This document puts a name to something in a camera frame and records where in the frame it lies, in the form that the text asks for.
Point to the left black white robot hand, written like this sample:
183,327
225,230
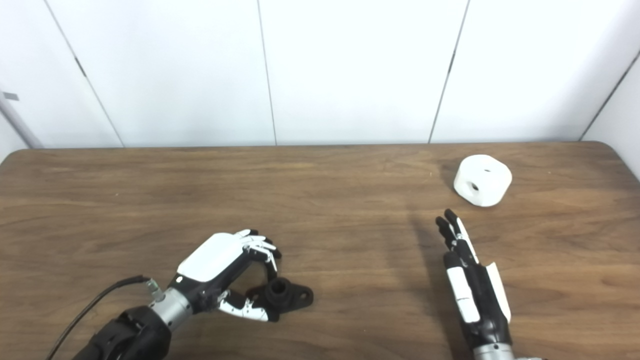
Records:
212,260

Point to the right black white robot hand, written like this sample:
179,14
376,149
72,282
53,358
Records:
475,295

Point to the black flanged holder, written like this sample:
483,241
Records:
295,297

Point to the round white piece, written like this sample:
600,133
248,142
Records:
487,185

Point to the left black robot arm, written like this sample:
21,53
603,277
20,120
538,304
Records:
135,330

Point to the grey wall corner strip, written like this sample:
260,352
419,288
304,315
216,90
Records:
17,122

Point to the small grey wall tag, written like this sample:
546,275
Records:
10,96

